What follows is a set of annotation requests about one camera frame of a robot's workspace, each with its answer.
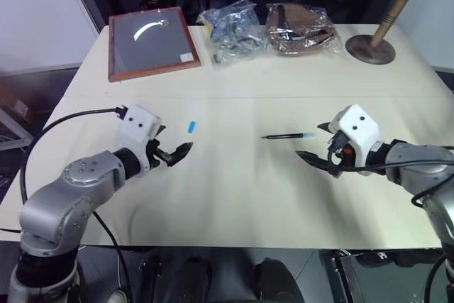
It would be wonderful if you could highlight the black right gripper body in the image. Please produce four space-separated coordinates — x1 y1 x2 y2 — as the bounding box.
325 130 357 179

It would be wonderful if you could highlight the plastic bag of metal parts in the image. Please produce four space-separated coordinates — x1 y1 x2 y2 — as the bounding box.
196 0 270 67

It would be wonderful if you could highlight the dark rounded shape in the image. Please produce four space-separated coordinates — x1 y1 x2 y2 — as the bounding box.
254 258 301 303

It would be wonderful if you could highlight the plastic bag with brown item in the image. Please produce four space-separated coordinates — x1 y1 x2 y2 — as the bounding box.
265 2 348 59

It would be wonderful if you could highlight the black pen with blue end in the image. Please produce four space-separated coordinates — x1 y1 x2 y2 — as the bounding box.
260 132 317 141

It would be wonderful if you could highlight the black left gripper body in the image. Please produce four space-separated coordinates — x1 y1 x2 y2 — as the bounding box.
145 138 167 170

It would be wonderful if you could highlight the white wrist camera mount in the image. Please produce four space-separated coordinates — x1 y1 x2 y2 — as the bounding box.
118 104 162 178
328 104 384 177

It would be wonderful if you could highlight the brown box with white label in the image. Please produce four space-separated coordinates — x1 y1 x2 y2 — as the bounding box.
0 79 37 123

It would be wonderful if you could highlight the wooden picture frame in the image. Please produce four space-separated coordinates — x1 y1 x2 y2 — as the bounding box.
107 6 202 84

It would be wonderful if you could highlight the brown wooden hat stand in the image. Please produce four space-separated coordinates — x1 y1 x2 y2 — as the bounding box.
345 0 437 67

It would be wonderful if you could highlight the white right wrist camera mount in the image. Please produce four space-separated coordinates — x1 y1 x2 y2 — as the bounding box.
328 104 384 177

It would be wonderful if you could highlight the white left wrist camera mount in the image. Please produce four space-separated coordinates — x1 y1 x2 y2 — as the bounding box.
118 104 162 178

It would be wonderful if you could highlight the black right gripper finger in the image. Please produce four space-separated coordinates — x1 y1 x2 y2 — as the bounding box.
295 150 336 173
316 121 335 136

